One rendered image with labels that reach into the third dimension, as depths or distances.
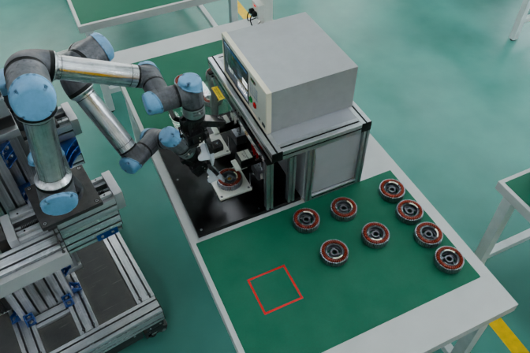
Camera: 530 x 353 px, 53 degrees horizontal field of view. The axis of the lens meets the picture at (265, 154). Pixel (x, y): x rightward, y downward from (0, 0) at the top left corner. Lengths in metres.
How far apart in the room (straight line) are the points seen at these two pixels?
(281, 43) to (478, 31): 3.02
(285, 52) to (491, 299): 1.22
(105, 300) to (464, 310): 1.64
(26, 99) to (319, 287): 1.22
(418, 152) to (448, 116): 0.46
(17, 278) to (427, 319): 1.45
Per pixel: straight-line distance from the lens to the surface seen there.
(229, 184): 2.29
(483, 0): 5.45
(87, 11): 3.66
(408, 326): 2.07
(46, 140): 1.67
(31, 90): 1.54
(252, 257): 2.15
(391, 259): 2.20
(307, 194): 2.28
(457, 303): 2.17
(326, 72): 2.04
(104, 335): 2.67
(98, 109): 1.98
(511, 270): 3.28
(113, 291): 2.79
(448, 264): 2.21
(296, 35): 2.24
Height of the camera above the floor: 2.56
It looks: 46 degrees down
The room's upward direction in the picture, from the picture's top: straight up
